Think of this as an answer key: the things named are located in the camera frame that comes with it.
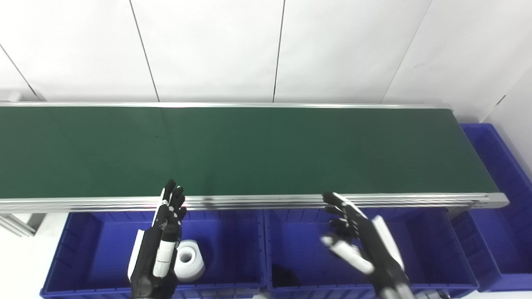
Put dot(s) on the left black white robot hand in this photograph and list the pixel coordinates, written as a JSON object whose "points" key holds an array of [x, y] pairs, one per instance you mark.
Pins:
{"points": [[147, 257]]}

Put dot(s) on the black plastic part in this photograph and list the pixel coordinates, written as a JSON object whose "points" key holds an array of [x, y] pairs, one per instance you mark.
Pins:
{"points": [[284, 276]]}

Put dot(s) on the aluminium conveyor support leg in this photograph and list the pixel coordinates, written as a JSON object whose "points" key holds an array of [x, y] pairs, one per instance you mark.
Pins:
{"points": [[18, 224]]}

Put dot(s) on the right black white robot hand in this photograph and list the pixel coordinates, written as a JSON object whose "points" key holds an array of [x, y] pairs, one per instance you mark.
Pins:
{"points": [[374, 249]]}

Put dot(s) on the green conveyor belt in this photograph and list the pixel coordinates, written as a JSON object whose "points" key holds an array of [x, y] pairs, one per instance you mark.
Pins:
{"points": [[270, 202], [291, 153]]}

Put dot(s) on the blue plastic bin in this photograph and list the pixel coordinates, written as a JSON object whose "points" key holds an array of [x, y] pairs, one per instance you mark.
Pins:
{"points": [[507, 232], [95, 253], [428, 249]]}

